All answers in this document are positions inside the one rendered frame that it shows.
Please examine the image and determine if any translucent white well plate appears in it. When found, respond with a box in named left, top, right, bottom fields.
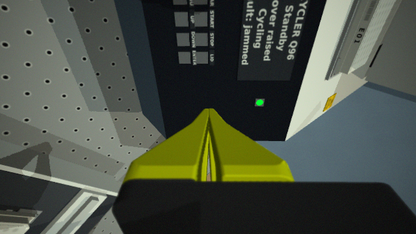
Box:
left=336, top=0, right=401, bottom=74

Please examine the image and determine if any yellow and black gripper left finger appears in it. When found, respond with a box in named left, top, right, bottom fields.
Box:
left=122, top=109, right=209, bottom=184

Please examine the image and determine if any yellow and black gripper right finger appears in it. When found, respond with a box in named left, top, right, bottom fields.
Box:
left=209, top=109, right=294, bottom=181

